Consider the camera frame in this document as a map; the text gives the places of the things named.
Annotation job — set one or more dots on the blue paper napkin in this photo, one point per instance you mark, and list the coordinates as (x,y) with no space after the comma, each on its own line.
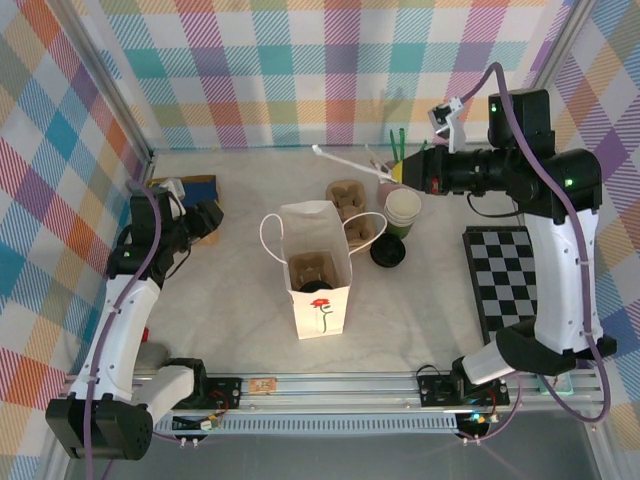
(200,190)

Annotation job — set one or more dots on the black plastic cup lid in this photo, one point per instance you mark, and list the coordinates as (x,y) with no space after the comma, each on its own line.
(386,265)
(315,286)
(387,247)

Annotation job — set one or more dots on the white flower paper bag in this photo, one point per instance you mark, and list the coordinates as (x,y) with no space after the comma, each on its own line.
(320,325)

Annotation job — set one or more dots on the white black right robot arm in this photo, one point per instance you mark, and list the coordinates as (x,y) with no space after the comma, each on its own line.
(550,280)

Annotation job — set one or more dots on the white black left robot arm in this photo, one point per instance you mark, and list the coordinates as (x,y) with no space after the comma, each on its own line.
(125,340)

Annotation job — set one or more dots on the brown cardboard napkin box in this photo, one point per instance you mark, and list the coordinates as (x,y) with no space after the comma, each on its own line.
(207,239)

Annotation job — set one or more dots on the dark green plastic straw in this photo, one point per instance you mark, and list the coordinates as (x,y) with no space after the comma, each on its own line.
(401,145)
(393,147)

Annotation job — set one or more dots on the green white paper cup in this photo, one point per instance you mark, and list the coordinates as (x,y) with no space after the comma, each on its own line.
(402,205)
(400,222)
(400,232)

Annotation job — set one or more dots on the pink straw holder cup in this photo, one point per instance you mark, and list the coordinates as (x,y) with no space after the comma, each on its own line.
(384,191)

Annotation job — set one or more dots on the black white chessboard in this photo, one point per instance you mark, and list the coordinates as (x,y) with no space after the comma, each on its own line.
(500,280)

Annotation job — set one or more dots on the small orange label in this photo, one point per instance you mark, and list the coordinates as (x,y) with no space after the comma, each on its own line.
(262,386)

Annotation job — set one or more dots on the small teal alarm clock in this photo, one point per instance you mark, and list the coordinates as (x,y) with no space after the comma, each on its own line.
(562,387)

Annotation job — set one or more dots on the aluminium side rail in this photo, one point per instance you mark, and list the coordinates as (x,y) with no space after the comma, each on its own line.
(146,167)

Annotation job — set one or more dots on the aluminium frame post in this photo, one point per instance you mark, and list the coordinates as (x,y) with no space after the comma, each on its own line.
(119,95)
(558,50)

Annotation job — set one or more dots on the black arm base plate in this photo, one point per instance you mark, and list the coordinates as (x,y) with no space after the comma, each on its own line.
(227,390)
(435,390)

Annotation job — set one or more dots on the long aluminium base rail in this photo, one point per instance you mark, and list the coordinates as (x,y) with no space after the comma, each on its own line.
(340,387)

